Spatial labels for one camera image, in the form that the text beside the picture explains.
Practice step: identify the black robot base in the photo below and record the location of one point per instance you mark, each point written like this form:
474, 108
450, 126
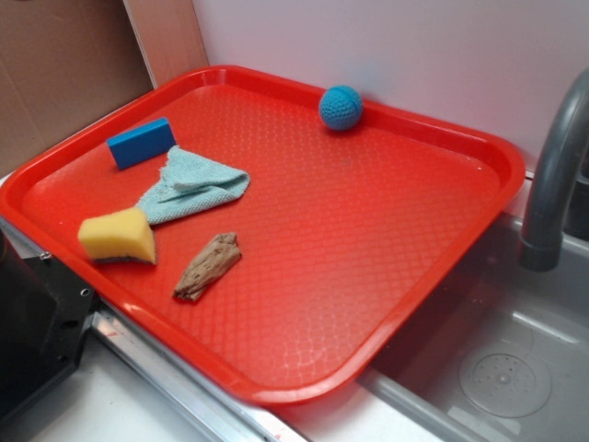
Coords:
46, 311

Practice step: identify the brown wood chip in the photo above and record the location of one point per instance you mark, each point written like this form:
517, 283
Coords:
213, 262

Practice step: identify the red plastic tray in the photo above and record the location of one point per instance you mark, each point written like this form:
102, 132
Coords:
342, 235

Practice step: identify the light blue cloth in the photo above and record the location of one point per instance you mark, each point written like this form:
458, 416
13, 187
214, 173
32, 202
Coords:
190, 184

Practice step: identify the blue knitted ball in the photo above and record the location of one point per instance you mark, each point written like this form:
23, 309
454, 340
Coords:
341, 108

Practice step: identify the blue rectangular block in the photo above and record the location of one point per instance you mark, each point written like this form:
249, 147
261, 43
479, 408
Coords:
141, 143

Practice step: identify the yellow sponge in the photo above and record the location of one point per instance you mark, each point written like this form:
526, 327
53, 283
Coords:
121, 235

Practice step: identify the grey sink basin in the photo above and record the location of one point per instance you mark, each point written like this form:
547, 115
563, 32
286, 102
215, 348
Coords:
495, 352

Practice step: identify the grey faucet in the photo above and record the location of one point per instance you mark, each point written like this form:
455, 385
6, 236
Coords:
558, 200

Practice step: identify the brown cardboard panel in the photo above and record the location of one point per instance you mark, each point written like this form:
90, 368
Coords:
66, 64

